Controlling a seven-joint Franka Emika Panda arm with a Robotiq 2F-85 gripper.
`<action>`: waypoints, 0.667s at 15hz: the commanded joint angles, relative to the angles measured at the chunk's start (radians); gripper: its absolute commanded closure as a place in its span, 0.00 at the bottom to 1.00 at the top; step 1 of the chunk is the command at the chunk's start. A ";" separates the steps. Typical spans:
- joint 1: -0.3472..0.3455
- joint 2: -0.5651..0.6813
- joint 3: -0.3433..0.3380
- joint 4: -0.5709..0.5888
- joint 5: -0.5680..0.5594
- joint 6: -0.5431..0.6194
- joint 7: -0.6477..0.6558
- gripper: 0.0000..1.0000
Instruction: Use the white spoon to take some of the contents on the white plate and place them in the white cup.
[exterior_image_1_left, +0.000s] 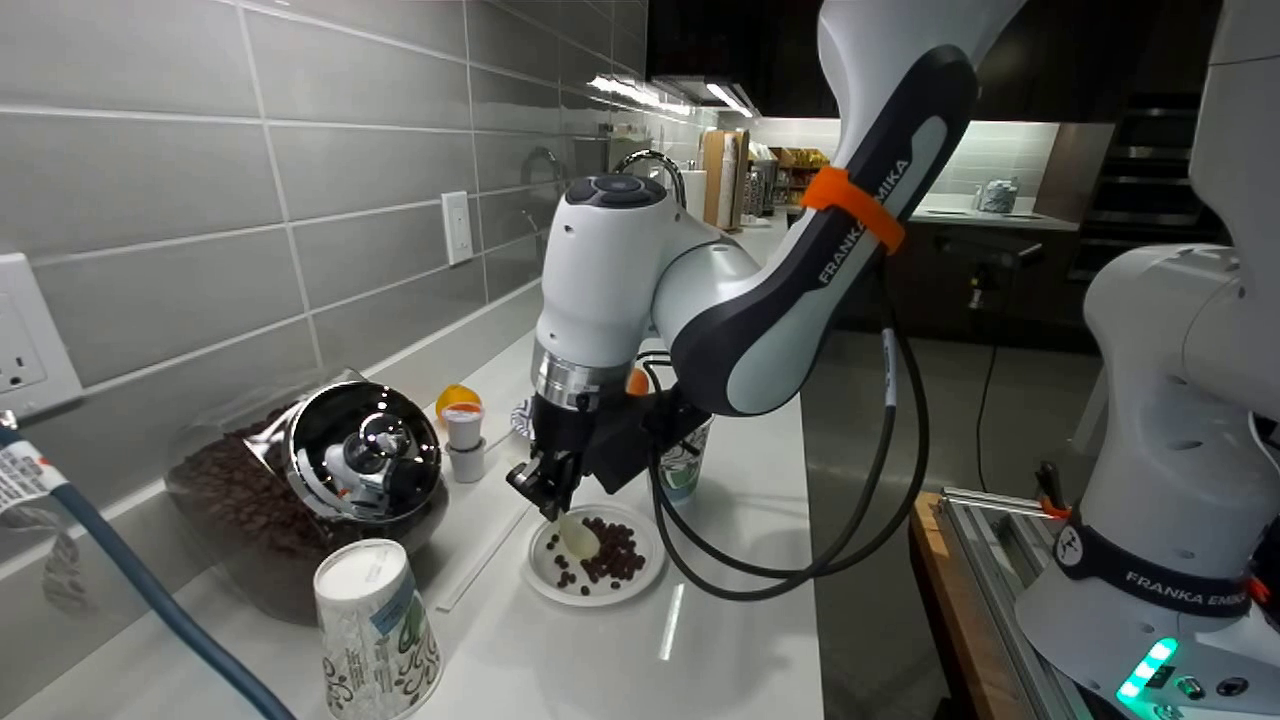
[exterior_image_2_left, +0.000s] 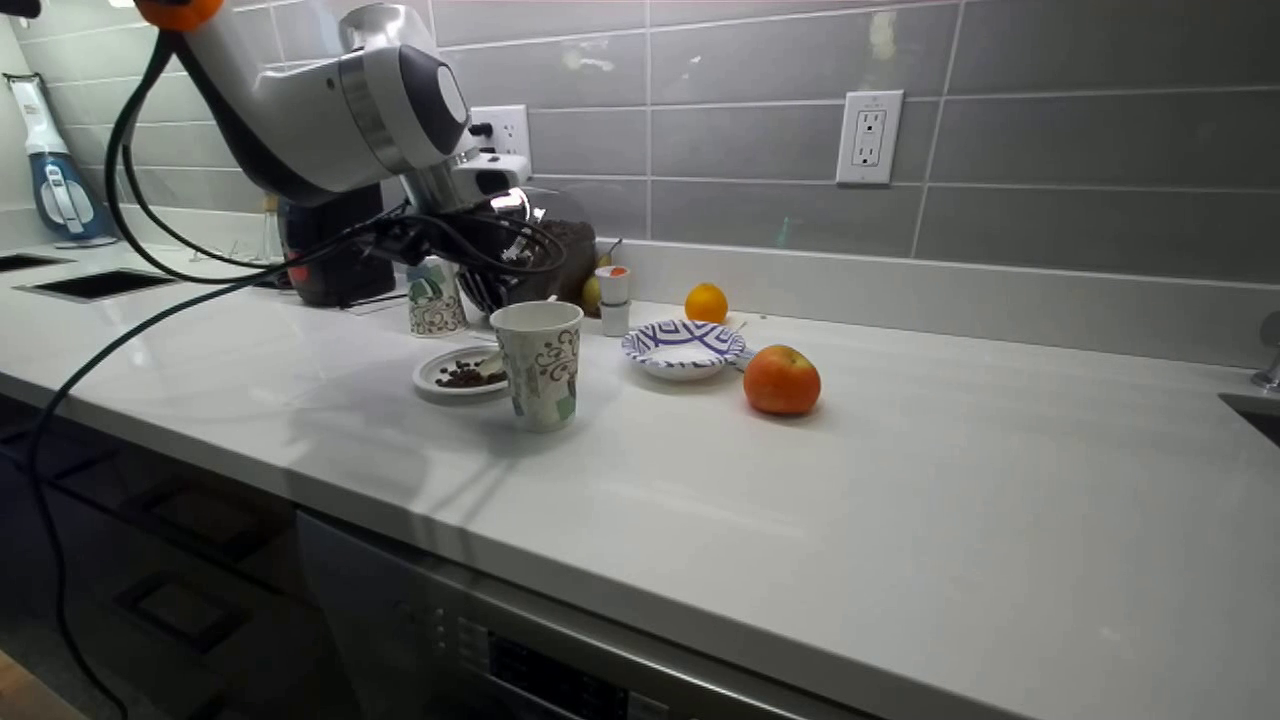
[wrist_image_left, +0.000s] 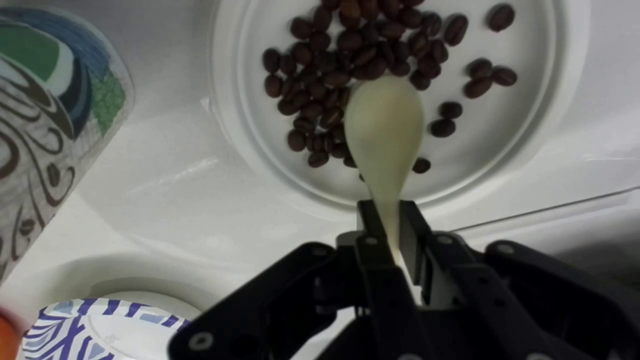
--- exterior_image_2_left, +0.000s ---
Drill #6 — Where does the white plate with beans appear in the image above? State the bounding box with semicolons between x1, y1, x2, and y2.
413;343;508;399

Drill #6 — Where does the white wall outlet near jar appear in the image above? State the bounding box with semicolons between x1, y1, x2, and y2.
471;104;530;179

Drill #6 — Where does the upside-down patterned paper cup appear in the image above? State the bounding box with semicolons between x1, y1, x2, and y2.
407;256;465;338

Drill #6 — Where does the upright patterned paper cup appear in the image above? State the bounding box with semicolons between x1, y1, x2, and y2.
487;301;584;431

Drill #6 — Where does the blue dish soap bottle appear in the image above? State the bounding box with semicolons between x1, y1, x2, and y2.
7;74;117;250

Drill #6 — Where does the small orange fruit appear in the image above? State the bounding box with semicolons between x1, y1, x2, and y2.
683;284;729;326

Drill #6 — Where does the blue patterned small bowl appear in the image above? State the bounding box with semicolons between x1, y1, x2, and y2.
618;321;749;382

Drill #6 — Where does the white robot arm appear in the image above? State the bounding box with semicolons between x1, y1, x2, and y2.
102;0;594;311

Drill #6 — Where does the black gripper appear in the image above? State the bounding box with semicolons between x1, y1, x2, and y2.
443;152;564;311

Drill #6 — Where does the red orange tomato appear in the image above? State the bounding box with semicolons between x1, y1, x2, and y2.
744;343;821;418

